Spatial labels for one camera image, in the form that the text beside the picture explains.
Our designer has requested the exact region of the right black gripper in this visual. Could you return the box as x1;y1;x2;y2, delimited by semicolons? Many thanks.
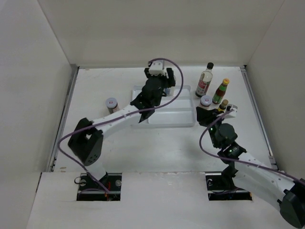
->
195;106;225;148

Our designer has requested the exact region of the tall dark soy sauce bottle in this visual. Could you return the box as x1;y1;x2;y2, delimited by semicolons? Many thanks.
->
195;62;214;97

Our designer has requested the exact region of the pink label spice jar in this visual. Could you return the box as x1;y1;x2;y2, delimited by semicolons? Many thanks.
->
164;87;175;96

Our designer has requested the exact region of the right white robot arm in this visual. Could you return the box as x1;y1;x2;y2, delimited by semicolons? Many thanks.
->
196;105;305;229

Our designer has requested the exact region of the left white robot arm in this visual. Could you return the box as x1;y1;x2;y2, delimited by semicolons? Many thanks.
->
68;67;176;190

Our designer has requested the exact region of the red lid pink jar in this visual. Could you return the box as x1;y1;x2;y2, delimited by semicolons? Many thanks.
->
199;95;212;110

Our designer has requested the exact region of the small yellow label bottle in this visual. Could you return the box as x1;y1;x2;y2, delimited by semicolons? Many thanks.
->
217;99;228;112

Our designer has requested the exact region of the white divided organizer tray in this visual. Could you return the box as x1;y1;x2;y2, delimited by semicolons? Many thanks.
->
132;85;195;129

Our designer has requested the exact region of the red cap chili sauce bottle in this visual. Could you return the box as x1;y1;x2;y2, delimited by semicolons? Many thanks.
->
212;78;230;104

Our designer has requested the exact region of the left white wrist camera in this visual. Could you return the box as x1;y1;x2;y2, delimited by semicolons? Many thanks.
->
148;60;166;76

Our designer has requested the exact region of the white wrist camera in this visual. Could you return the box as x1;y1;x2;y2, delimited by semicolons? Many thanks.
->
148;60;166;76
224;104;238;119

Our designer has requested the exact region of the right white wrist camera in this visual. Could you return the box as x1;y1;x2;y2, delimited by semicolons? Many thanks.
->
224;104;238;119

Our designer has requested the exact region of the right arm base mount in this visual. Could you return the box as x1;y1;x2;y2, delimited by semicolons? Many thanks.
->
205;167;253;201

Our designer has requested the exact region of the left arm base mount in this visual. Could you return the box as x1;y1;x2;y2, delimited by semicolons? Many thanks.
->
73;173;122;201

